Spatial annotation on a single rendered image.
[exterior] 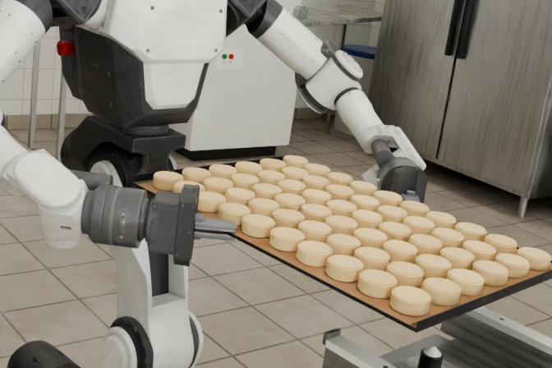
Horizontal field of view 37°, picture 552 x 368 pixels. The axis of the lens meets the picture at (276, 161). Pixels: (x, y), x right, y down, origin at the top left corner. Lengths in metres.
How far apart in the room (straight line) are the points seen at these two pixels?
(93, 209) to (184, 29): 0.50
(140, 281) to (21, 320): 1.46
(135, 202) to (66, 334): 1.85
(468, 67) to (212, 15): 3.75
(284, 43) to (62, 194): 0.74
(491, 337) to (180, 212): 0.53
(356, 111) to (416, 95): 3.78
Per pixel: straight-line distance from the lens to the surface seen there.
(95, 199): 1.22
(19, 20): 1.45
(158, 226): 1.22
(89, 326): 3.09
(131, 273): 1.71
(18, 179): 1.24
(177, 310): 1.73
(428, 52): 5.48
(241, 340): 3.08
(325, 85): 1.80
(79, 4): 1.50
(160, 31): 1.55
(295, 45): 1.79
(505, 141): 5.10
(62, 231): 1.26
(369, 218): 1.32
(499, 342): 1.36
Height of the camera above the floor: 1.43
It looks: 15 degrees down
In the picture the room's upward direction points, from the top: 8 degrees clockwise
